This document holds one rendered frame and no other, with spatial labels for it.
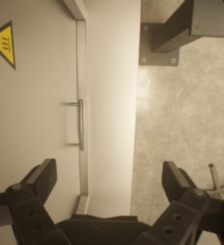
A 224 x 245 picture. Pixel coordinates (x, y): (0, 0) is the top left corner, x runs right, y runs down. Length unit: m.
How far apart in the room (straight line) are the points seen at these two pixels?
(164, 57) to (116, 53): 0.87
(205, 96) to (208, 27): 1.07
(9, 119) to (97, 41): 0.44
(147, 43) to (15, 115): 1.27
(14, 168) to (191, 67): 1.41
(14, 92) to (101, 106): 0.41
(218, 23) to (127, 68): 0.27
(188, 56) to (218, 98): 0.41
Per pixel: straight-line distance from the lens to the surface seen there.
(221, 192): 1.87
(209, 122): 1.64
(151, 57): 1.42
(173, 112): 1.50
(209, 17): 0.56
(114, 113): 0.61
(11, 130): 0.24
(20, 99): 0.26
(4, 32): 0.24
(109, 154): 0.66
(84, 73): 0.58
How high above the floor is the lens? 1.40
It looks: 76 degrees down
